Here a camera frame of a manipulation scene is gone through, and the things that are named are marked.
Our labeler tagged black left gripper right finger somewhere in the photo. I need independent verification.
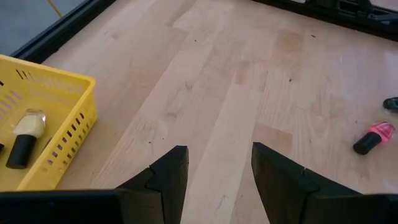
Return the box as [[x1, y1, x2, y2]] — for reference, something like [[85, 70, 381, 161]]
[[251, 142, 398, 224]]

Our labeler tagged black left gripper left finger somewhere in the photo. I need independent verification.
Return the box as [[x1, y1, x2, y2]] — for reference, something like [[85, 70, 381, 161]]
[[0, 145, 190, 224]]

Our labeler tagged coral pink nail polish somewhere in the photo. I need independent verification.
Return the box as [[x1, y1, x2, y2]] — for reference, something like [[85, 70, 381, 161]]
[[353, 121, 396, 156]]

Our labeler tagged dark green glitter nail polish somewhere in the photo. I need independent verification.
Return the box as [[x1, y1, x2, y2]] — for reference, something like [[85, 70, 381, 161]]
[[382, 96, 398, 111]]

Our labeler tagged cream nail polish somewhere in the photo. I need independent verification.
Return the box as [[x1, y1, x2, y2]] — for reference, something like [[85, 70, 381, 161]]
[[5, 108, 47, 170]]

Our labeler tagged yellow plastic basket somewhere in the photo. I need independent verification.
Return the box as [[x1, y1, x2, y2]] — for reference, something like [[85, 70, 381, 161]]
[[0, 54, 98, 192]]

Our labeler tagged black aluminium table frame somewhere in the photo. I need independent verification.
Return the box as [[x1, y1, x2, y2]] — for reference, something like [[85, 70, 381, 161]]
[[11, 0, 398, 65]]

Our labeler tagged yellow hanging cable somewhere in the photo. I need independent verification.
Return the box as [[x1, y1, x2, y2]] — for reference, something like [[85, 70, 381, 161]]
[[46, 0, 63, 18]]

